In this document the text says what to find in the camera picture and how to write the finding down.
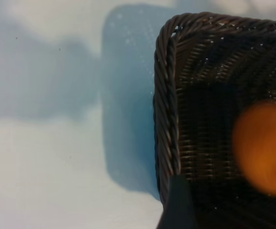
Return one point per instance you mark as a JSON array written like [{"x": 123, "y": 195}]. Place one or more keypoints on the dark brown wicker basket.
[{"x": 211, "y": 95}]

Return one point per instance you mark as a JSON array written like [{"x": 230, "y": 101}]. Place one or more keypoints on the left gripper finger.
[{"x": 178, "y": 210}]

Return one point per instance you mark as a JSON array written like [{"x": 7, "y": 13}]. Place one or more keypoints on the orange fruit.
[{"x": 264, "y": 148}]

